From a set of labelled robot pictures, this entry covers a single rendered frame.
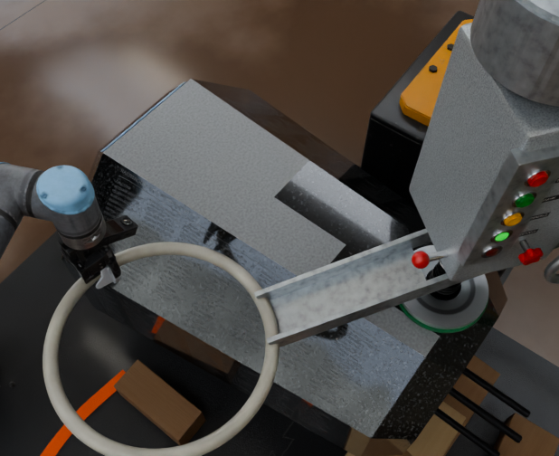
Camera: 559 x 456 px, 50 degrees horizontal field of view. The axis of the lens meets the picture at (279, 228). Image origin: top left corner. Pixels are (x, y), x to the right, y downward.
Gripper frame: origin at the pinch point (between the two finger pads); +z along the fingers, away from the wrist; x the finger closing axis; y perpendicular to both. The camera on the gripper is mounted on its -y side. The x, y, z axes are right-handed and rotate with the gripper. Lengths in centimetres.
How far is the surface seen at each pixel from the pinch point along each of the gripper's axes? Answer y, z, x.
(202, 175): -35.2, 3.8, -9.5
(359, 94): -159, 85, -46
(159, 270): -12.9, 19.1, -2.3
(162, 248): -11.1, -5.3, 5.7
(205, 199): -31.0, 3.9, -3.1
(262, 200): -41.3, 3.2, 7.5
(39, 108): -44, 93, -147
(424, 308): -46, -1, 56
